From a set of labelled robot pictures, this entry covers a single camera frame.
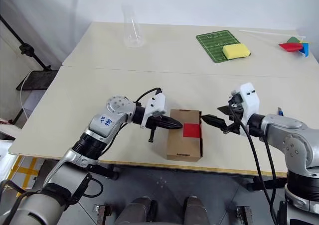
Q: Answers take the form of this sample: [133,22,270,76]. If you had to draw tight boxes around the red tape patch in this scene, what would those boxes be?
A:
[182,122,202,138]

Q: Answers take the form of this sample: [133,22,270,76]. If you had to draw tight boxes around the thin white cable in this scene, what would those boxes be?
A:
[19,70,33,120]

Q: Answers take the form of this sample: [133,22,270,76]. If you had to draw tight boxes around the black stand base plate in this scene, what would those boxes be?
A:
[16,70,59,91]

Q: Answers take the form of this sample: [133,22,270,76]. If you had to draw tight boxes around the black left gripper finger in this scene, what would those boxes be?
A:
[161,122,183,130]
[161,117,182,125]

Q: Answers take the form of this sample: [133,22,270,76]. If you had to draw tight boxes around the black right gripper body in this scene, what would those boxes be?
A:
[224,94,247,136]

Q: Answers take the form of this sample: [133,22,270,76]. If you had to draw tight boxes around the colourful pinwheel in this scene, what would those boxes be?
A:
[278,36,310,58]

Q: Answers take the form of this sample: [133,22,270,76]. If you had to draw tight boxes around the white rod in flask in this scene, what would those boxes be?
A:
[131,19,140,43]

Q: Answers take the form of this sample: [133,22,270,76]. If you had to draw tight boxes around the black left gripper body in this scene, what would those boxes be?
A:
[146,115,163,144]

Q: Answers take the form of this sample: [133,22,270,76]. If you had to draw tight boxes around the green soccer field mat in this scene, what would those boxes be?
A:
[195,30,252,63]

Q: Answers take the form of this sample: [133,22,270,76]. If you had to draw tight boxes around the black stand pole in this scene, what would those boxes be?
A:
[0,13,52,71]

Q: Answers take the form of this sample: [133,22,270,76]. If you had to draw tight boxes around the dark grey rounded shape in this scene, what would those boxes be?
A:
[183,195,210,225]
[116,196,159,225]

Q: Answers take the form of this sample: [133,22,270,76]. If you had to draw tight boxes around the long black right arm cable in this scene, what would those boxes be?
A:
[229,103,279,225]

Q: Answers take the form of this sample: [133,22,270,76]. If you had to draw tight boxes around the metal floor bracket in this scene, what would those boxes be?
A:
[236,205,252,225]
[94,204,112,225]

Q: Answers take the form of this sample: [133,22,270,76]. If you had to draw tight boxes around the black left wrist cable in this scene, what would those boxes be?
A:
[134,87,162,105]

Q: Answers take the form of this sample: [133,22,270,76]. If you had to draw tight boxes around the clear glass flask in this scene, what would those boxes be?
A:
[121,2,146,48]

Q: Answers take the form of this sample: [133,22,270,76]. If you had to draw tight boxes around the yellow sponge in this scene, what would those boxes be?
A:
[222,43,251,60]

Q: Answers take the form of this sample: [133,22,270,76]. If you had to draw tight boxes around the brown cardboard box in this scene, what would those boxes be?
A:
[166,109,204,162]

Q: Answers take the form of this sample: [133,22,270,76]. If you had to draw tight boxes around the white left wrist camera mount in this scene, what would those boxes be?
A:
[140,93,167,129]

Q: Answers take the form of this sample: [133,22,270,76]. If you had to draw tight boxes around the short black right arm cable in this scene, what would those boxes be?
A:
[261,132,278,206]

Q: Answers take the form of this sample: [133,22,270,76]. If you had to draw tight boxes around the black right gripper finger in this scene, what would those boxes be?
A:
[202,114,229,134]
[217,105,234,115]

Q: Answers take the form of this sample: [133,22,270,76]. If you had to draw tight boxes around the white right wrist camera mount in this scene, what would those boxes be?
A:
[230,82,260,132]

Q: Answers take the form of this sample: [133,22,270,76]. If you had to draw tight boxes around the black left upper arm cable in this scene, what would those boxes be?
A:
[71,172,104,206]

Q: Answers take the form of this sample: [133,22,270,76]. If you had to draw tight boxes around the yellow floor tape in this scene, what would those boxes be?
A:
[11,157,44,189]

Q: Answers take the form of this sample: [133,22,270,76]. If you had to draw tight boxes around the black table foot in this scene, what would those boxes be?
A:
[98,164,120,181]
[246,176,288,193]

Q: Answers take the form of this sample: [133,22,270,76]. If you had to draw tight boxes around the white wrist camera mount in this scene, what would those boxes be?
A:
[230,82,260,132]
[140,93,167,129]

